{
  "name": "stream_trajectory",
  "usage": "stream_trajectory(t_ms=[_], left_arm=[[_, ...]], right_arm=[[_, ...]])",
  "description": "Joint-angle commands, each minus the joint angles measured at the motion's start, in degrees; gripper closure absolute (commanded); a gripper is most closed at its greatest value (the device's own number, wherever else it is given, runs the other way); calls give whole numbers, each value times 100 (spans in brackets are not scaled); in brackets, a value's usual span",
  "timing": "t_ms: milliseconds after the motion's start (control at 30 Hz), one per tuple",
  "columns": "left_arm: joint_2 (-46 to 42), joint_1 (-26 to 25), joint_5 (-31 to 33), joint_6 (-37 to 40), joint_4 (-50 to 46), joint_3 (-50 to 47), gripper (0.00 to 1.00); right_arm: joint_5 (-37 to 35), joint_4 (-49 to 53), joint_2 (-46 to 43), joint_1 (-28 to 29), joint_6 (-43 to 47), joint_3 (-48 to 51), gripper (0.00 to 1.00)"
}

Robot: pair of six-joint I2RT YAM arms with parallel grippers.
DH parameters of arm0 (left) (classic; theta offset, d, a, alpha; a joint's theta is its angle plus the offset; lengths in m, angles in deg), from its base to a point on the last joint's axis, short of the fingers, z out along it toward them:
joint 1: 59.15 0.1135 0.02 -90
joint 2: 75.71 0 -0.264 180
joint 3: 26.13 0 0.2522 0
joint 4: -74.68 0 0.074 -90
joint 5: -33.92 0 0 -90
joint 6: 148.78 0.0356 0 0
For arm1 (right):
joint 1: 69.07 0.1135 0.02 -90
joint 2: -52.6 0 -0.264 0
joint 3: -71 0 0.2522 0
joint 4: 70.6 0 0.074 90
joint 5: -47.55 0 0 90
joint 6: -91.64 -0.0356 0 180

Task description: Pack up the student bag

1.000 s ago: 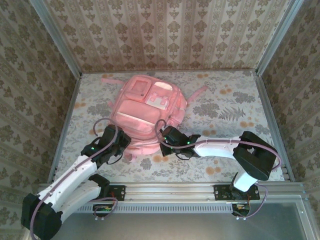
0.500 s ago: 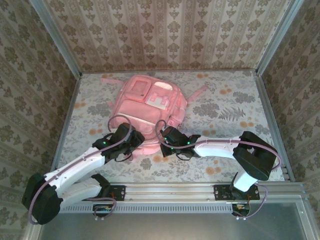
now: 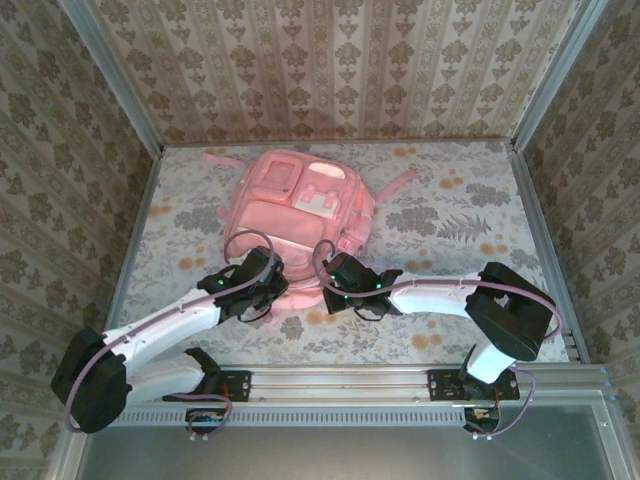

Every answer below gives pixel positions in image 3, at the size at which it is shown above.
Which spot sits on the pink student backpack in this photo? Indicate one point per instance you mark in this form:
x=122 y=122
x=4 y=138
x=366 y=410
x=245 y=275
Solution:
x=300 y=210

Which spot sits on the aluminium table side rail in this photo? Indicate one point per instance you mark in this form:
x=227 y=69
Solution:
x=534 y=200
x=150 y=180

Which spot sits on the grey metal panel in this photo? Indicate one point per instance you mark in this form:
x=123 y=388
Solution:
x=325 y=455

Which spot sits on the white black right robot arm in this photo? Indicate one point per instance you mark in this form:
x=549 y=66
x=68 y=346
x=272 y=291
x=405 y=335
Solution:
x=510 y=310

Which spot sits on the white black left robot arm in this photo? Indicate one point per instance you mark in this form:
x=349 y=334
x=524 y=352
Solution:
x=160 y=320

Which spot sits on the floral table cover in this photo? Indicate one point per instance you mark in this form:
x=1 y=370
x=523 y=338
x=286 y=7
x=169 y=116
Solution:
x=450 y=200

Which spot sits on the aluminium corner post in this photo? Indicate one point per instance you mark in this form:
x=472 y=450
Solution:
x=555 y=65
x=100 y=60

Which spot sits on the aluminium frame rail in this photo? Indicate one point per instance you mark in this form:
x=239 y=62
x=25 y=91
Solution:
x=340 y=382

